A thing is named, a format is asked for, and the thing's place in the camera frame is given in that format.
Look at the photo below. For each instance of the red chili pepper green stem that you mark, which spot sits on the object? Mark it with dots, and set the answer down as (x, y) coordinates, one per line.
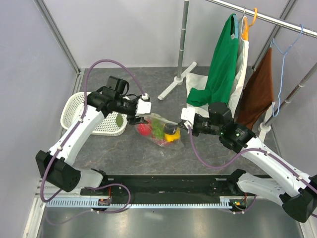
(163, 143)

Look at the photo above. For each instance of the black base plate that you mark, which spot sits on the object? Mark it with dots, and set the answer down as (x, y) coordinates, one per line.
(167, 188)

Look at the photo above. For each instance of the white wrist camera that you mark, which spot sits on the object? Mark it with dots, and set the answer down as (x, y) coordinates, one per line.
(188, 116)
(144, 105)

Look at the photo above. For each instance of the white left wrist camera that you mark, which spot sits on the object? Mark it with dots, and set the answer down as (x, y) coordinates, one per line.
(144, 105)

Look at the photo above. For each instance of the clear dotted zip bag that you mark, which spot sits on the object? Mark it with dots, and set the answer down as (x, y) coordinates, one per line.
(177, 144)

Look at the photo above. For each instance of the blue wire hanger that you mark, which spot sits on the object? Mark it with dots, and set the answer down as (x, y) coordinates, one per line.
(275, 112)

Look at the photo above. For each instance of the dark purple fruit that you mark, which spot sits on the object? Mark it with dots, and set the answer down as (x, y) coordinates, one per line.
(170, 129)

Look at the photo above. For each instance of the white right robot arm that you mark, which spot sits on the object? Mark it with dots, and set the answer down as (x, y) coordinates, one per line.
(294, 190)

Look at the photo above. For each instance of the grey clothes rack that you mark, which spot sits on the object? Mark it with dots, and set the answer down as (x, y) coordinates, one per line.
(264, 126)

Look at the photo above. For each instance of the green shirt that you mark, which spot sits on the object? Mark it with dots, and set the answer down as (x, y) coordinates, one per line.
(225, 52)

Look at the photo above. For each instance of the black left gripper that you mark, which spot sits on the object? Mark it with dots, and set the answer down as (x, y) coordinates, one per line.
(132, 120)

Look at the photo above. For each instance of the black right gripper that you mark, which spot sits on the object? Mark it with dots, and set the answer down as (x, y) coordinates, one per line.
(193, 131)

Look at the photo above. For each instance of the white perforated plastic basket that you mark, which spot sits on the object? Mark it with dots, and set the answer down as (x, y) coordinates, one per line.
(74, 106)

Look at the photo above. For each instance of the green grape bunch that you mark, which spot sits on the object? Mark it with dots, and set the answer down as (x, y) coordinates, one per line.
(157, 129)

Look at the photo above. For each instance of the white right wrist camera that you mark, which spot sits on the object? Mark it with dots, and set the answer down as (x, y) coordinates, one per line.
(188, 116)

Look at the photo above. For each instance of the brown towel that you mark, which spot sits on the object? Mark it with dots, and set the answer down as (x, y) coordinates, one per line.
(258, 94)

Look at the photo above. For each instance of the red apple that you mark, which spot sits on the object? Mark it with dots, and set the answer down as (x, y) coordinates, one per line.
(144, 129)

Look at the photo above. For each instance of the grey slotted cable duct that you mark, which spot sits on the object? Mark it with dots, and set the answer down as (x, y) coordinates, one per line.
(64, 202)

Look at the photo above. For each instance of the white garment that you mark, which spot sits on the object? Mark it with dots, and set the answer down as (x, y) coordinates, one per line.
(241, 72)

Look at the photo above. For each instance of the orange clothes hanger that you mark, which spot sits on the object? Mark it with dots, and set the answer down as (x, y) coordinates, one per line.
(247, 26)

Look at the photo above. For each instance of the yellow bell pepper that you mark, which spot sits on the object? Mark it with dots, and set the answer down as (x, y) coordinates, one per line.
(172, 137)

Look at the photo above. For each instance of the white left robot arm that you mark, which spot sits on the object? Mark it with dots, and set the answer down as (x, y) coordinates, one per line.
(56, 165)

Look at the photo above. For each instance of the green leaf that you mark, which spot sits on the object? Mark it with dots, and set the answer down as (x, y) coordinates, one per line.
(119, 120)

